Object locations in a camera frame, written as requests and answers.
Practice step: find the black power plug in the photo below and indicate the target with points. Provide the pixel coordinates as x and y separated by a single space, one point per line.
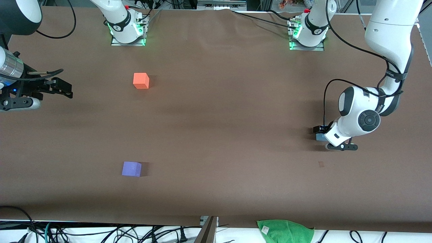
184 236

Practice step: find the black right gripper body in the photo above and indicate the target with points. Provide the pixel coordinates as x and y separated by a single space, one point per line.
31 86

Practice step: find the grey metal bar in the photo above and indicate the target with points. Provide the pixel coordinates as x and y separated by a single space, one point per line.
207 234

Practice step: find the orange foam block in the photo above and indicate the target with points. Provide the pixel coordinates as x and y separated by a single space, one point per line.
141 81

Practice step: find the brown table cover sheet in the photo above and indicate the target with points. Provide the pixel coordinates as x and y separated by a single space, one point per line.
216 101

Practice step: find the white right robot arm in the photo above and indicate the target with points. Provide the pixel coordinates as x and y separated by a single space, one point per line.
125 32

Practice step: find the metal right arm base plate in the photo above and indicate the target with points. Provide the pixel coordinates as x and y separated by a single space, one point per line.
114 43

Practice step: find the aluminium frame rail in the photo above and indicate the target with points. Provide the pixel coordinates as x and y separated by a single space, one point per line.
219 5

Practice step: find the light blue foam block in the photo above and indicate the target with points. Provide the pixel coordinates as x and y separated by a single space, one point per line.
320 137

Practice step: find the white cloth label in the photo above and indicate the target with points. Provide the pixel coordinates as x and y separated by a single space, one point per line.
265 230

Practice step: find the green cloth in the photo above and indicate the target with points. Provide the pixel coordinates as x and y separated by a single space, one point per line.
287 233

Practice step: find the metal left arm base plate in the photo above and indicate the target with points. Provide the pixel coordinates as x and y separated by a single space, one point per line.
320 49

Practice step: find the purple foam block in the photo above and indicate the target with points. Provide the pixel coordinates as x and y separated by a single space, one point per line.
131 169

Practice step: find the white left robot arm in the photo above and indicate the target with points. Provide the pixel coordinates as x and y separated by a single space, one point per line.
388 30

